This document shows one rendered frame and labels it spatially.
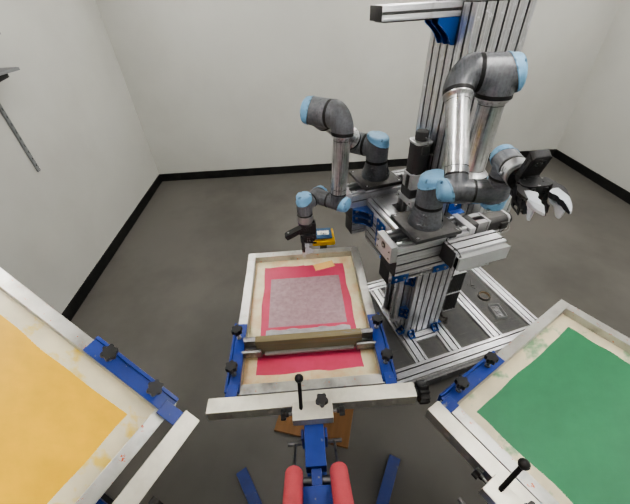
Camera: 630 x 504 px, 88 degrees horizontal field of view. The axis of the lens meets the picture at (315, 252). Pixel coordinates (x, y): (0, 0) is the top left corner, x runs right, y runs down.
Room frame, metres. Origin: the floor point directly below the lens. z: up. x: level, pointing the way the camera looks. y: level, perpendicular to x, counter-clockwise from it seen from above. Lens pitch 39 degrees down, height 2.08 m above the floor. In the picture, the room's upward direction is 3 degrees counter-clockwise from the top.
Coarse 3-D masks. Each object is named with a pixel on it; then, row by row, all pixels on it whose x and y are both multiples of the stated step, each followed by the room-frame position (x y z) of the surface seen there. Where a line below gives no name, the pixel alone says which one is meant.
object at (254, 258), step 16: (256, 256) 1.33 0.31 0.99; (272, 256) 1.33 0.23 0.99; (288, 256) 1.33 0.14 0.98; (320, 256) 1.34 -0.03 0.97; (336, 256) 1.34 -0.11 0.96; (352, 256) 1.30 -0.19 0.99; (368, 288) 1.06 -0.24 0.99; (368, 304) 0.96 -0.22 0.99; (240, 320) 0.91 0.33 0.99; (240, 384) 0.62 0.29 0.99; (256, 384) 0.61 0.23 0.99; (272, 384) 0.61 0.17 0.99; (288, 384) 0.61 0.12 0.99; (304, 384) 0.60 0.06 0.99; (320, 384) 0.60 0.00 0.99; (336, 384) 0.60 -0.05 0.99; (352, 384) 0.59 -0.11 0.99; (368, 384) 0.59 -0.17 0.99
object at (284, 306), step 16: (272, 272) 1.24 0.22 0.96; (288, 272) 1.23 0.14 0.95; (304, 272) 1.23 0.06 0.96; (272, 288) 1.12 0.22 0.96; (288, 288) 1.12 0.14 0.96; (304, 288) 1.11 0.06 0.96; (272, 304) 1.02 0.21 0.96; (288, 304) 1.02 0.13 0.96; (304, 304) 1.01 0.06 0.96; (272, 320) 0.93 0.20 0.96; (288, 320) 0.92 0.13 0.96; (304, 320) 0.92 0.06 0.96; (272, 368) 0.69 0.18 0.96; (288, 368) 0.69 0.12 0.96; (304, 368) 0.69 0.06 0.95
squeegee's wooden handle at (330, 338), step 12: (264, 336) 0.77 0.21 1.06; (276, 336) 0.76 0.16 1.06; (288, 336) 0.76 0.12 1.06; (300, 336) 0.76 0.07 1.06; (312, 336) 0.76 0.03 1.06; (324, 336) 0.75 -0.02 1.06; (336, 336) 0.75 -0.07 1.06; (348, 336) 0.75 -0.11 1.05; (360, 336) 0.76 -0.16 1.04; (264, 348) 0.74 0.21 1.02; (276, 348) 0.74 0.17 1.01; (288, 348) 0.75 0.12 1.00; (300, 348) 0.75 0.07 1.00
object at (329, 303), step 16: (320, 272) 1.22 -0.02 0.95; (336, 272) 1.22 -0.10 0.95; (320, 288) 1.11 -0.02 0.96; (336, 288) 1.10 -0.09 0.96; (320, 304) 1.01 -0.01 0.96; (336, 304) 1.00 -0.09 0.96; (320, 320) 0.91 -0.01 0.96; (336, 320) 0.91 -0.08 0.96; (352, 320) 0.91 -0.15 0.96; (320, 352) 0.75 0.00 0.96; (336, 352) 0.75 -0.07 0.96; (352, 352) 0.75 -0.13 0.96; (320, 368) 0.68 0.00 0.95; (336, 368) 0.68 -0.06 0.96
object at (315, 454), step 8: (312, 424) 0.44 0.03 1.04; (320, 424) 0.44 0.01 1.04; (304, 432) 0.42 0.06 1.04; (312, 432) 0.42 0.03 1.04; (320, 432) 0.42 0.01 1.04; (304, 440) 0.40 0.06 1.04; (312, 440) 0.40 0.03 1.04; (320, 440) 0.40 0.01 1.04; (312, 448) 0.38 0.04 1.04; (320, 448) 0.38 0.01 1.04; (312, 456) 0.36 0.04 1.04; (320, 456) 0.36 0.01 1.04; (312, 464) 0.34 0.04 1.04; (320, 464) 0.33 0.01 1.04
